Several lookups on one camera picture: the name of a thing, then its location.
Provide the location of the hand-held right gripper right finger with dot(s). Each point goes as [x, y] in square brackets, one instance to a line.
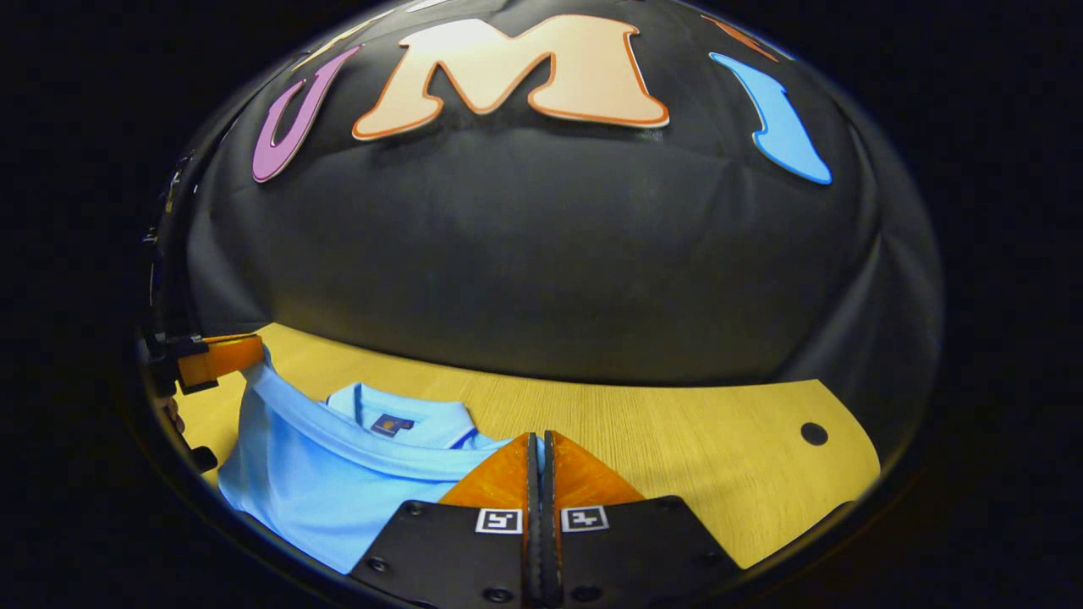
[626, 550]

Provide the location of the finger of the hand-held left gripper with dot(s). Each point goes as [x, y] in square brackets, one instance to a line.
[224, 359]

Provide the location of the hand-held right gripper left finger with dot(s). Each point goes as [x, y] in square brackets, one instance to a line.
[474, 550]

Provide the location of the light blue T-shirt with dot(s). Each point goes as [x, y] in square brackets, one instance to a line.
[296, 474]

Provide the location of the black backdrop cloth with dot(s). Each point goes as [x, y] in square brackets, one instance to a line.
[550, 271]

